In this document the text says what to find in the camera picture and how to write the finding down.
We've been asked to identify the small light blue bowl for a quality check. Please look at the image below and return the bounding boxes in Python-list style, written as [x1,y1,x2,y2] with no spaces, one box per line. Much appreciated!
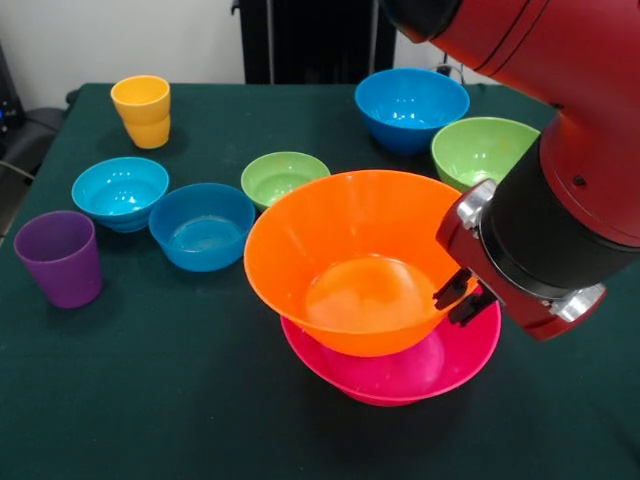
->
[71,156,170,234]

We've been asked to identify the small green bowl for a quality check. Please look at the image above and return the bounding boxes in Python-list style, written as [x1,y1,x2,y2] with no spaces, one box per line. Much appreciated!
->
[240,151,332,212]

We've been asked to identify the large pink bowl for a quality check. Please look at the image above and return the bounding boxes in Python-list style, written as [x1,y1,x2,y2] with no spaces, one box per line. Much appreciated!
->
[279,299,503,407]

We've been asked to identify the medium blue bowl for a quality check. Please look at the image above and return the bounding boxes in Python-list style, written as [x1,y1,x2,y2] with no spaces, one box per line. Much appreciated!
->
[354,68,471,157]

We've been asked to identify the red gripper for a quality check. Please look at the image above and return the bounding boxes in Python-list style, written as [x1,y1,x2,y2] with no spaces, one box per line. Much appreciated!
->
[432,192,597,342]

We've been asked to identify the purple cup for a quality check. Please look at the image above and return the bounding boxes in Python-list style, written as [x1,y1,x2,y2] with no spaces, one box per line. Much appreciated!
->
[13,210,104,310]

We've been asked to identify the large orange bowl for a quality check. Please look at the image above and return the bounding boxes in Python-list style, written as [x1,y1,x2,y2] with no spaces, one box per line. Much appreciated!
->
[243,169,484,359]

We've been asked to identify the dark blue bowl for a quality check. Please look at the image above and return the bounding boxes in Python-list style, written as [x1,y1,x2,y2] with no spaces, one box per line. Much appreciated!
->
[148,182,257,274]

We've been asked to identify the dark green tablecloth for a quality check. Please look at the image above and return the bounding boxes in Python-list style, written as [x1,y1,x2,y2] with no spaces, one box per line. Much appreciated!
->
[0,82,640,480]

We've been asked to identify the black computer tower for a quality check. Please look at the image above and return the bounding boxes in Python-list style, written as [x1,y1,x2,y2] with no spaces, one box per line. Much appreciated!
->
[0,42,26,132]

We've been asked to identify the yellow cup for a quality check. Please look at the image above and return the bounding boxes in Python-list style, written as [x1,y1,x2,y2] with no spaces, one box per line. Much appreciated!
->
[109,74,172,150]

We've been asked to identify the large green bowl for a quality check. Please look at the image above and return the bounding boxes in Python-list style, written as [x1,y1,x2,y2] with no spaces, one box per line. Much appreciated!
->
[431,116,542,194]

